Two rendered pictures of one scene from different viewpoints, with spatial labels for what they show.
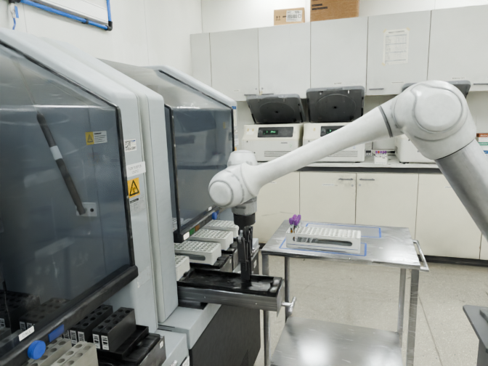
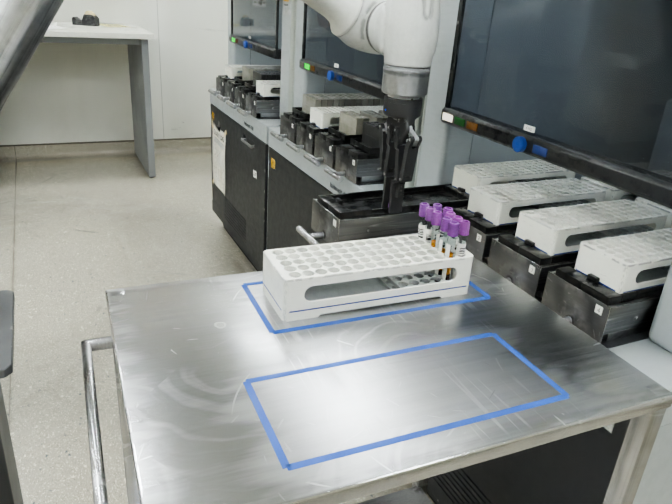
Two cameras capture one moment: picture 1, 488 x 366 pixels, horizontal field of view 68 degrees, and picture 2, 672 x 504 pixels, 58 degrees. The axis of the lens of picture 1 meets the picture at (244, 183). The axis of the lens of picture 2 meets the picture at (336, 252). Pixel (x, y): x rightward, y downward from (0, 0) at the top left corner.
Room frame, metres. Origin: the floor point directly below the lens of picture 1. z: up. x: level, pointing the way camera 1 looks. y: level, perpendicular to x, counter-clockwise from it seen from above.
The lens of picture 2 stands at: (1.99, -0.92, 1.23)
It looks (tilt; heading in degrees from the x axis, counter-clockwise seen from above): 24 degrees down; 136
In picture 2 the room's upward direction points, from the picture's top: 4 degrees clockwise
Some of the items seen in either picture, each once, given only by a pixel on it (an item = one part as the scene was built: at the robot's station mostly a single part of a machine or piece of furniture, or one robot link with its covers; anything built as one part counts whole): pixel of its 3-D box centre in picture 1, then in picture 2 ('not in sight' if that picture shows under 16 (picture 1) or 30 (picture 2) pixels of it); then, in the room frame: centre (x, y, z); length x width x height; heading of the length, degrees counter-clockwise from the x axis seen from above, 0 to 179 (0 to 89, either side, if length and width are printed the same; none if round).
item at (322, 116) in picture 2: not in sight; (356, 118); (0.57, 0.51, 0.83); 0.30 x 0.10 x 0.06; 73
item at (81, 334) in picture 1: (96, 327); not in sight; (0.85, 0.39, 0.85); 0.12 x 0.02 x 0.06; 163
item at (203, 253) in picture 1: (182, 252); (536, 202); (1.39, 0.26, 0.83); 0.30 x 0.10 x 0.06; 73
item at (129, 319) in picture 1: (119, 330); (374, 136); (0.83, 0.32, 0.85); 0.12 x 0.02 x 0.06; 163
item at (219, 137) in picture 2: not in sight; (216, 157); (-0.48, 0.63, 0.43); 0.27 x 0.02 x 0.36; 163
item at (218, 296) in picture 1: (192, 285); (449, 207); (1.21, 0.19, 0.78); 0.73 x 0.14 x 0.09; 73
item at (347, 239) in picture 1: (322, 238); (369, 272); (1.45, -0.32, 0.85); 0.30 x 0.10 x 0.06; 71
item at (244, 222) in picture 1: (245, 225); (401, 119); (1.20, 0.00, 1.00); 0.08 x 0.07 x 0.09; 163
